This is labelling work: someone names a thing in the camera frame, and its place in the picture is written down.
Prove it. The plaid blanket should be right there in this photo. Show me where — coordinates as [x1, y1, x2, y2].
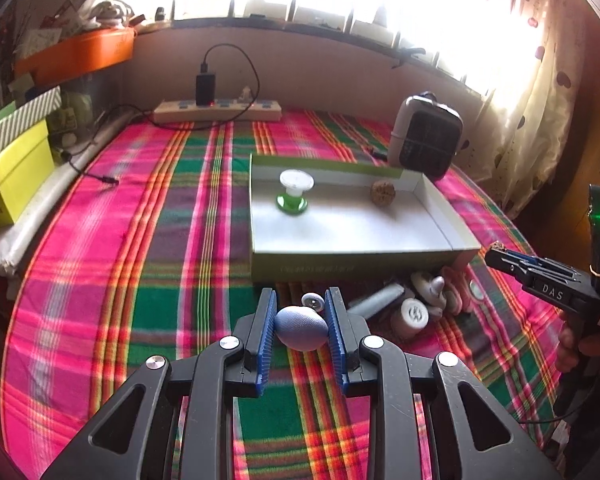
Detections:
[1, 106, 563, 480]

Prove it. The white plastic bag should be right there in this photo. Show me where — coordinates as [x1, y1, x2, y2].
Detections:
[77, 0, 141, 23]

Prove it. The black charger cable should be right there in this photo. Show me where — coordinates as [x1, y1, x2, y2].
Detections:
[151, 44, 259, 131]

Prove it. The green white cardboard box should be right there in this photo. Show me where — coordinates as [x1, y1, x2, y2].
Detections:
[249, 154, 482, 285]

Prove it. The dark rectangular device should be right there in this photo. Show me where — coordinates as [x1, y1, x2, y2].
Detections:
[347, 282, 407, 320]

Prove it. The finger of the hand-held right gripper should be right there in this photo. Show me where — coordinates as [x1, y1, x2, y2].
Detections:
[500, 251, 581, 281]
[484, 250, 580, 309]

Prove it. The black charger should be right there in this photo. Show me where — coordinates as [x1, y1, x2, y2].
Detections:
[195, 62, 217, 108]

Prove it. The yellow box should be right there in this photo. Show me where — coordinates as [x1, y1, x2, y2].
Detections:
[0, 119, 56, 229]

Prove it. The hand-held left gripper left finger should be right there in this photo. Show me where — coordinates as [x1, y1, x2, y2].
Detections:
[40, 288, 279, 480]

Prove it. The pink plastic clip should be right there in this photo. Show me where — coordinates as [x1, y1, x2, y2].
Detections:
[440, 266, 473, 291]
[442, 287, 487, 316]

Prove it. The black window latch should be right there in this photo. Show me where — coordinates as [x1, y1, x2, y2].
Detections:
[391, 47, 427, 69]

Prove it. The white plastic spool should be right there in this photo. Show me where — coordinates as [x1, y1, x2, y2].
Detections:
[392, 298, 443, 339]

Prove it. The green white spool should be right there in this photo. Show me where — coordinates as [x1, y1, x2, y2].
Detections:
[275, 169, 314, 215]

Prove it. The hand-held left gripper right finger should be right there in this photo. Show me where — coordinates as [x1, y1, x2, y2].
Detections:
[325, 287, 563, 480]

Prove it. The green white striped box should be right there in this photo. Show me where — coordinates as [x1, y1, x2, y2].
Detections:
[0, 86, 62, 173]

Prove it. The small grey fan heater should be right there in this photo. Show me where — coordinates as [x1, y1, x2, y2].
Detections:
[387, 91, 466, 182]

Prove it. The beige power strip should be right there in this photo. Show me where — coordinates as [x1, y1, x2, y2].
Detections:
[153, 99, 283, 123]

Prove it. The person's right hand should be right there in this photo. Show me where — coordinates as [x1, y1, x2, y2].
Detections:
[556, 312, 600, 372]

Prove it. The cream dotted curtain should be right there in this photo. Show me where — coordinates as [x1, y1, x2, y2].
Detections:
[480, 0, 586, 218]

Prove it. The white plastic hook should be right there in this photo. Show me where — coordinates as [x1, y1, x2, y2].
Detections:
[411, 271, 447, 301]

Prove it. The blue-grey fabric ball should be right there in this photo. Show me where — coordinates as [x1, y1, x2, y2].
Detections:
[274, 305, 329, 351]

